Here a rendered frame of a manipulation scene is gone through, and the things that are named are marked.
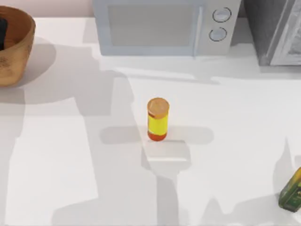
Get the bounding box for wooden bowl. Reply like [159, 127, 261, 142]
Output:
[0, 6, 37, 87]

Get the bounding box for microwave oven door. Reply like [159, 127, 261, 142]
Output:
[92, 0, 204, 57]

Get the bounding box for black object in bowl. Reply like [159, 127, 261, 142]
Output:
[0, 18, 9, 51]

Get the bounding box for pale microwave oven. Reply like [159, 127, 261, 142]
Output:
[91, 0, 243, 59]

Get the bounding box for orange and yellow bottle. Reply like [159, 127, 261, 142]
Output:
[147, 97, 170, 143]

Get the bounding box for microwave door handle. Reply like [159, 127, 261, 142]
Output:
[193, 6, 204, 59]

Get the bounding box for green and yellow box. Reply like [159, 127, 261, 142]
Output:
[278, 166, 301, 213]

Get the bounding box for round microwave knob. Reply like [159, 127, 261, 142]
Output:
[212, 7, 232, 24]
[208, 26, 228, 42]

